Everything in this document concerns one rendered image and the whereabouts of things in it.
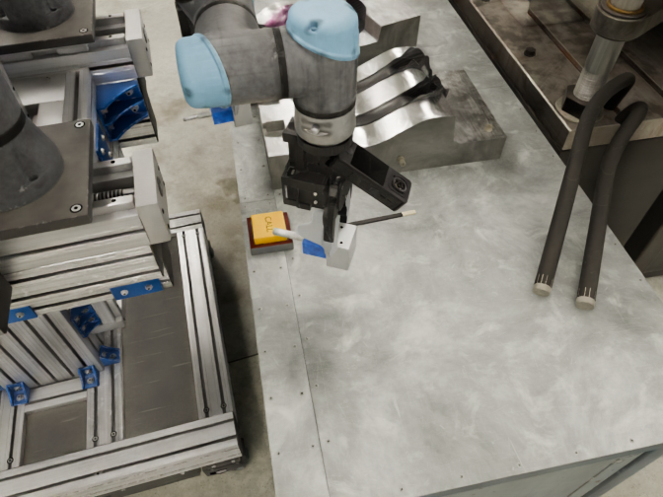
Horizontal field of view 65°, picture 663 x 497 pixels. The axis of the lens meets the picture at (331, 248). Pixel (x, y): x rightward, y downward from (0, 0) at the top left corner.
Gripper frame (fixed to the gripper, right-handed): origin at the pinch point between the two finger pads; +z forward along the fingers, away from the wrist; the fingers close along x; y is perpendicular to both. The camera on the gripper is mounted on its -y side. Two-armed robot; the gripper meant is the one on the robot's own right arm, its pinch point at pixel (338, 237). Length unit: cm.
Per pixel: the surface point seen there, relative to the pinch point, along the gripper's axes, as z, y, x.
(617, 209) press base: 49, -63, -74
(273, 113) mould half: 6.0, 24.0, -33.5
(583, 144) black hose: 5, -38, -40
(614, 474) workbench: 44, -58, 6
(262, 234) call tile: 11.3, 16.1, -5.9
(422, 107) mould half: 1.7, -6.0, -38.6
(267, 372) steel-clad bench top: 15.1, 6.3, 17.8
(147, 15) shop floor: 95, 181, -212
